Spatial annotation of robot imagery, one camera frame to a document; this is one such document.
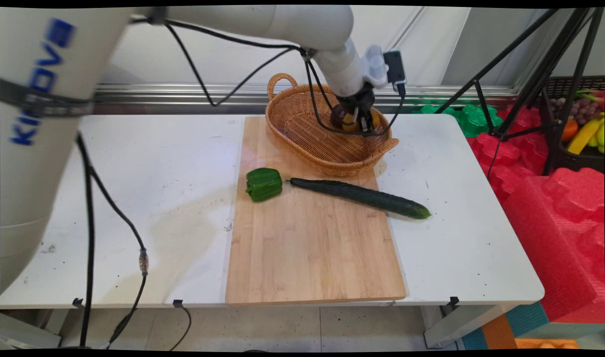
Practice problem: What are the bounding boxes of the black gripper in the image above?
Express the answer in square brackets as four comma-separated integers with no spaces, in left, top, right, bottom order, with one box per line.
[332,81,378,135]

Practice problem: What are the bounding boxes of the yellow orange fruit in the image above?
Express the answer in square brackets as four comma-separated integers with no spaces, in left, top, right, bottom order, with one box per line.
[342,113,381,133]

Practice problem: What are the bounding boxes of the dark purple red onion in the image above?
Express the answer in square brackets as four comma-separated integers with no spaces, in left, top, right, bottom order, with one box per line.
[330,103,347,129]

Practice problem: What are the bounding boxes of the long dark green cucumber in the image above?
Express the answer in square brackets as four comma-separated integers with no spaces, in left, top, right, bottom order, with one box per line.
[289,178,432,221]

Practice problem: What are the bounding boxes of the green foam piece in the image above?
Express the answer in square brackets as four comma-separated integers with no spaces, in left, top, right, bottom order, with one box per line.
[412,102,504,139]

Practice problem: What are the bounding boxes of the green bell pepper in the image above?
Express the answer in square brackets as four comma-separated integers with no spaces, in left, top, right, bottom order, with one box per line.
[246,168,283,203]

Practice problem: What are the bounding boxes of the small red foam block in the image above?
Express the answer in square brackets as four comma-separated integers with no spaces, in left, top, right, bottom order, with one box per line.
[466,105,550,201]

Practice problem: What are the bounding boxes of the wooden cutting board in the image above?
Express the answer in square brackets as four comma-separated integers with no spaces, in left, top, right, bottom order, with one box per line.
[226,117,407,306]

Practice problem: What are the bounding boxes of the black tripod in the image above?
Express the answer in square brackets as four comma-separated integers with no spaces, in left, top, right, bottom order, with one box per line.
[434,7,605,177]

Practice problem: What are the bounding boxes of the black basket with fruit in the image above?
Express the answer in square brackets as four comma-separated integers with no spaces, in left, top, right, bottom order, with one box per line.
[541,75,605,175]

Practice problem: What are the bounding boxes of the round orange fruit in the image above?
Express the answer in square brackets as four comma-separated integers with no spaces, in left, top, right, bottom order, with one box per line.
[560,119,580,143]

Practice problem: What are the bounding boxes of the purple grape bunch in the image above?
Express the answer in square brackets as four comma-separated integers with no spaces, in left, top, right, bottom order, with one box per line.
[550,97,599,125]

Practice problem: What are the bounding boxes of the yellow banana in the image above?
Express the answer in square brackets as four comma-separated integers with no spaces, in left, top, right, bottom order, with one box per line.
[566,115,605,155]

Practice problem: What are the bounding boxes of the white table leg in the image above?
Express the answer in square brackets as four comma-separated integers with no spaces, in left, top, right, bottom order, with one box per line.
[422,302,516,350]

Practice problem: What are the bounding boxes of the large red foam block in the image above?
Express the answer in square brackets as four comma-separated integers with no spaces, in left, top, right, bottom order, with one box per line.
[501,168,605,324]

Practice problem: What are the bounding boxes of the teal orange foam block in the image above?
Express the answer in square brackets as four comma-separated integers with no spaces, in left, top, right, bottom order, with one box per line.
[461,301,550,351]

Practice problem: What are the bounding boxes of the flat orange foam piece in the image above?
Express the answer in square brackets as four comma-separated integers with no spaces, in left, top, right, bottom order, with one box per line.
[515,338,580,350]

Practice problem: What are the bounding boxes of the wicker basket with handles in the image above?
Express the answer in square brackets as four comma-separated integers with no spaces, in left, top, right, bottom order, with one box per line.
[265,73,400,178]

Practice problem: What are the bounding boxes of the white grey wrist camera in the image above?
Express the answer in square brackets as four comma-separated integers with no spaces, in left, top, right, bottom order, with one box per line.
[361,45,408,98]

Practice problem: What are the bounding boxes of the aluminium wall rail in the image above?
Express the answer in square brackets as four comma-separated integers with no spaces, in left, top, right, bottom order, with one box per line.
[93,83,519,115]

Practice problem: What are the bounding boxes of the black cable with metal connector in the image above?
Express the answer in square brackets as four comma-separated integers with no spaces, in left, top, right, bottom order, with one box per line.
[76,133,150,346]

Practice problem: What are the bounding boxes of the thin black hanging cable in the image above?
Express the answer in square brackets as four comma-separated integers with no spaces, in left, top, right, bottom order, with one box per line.
[170,303,192,351]

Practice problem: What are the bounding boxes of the thick black cable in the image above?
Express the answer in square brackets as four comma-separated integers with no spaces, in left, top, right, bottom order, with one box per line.
[78,149,96,348]

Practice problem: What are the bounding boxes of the black cable strap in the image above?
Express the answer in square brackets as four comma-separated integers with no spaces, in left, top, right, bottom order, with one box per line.
[0,78,94,119]

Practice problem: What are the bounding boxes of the grey metal base plate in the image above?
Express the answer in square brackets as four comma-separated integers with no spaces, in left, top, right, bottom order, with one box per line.
[0,312,61,350]

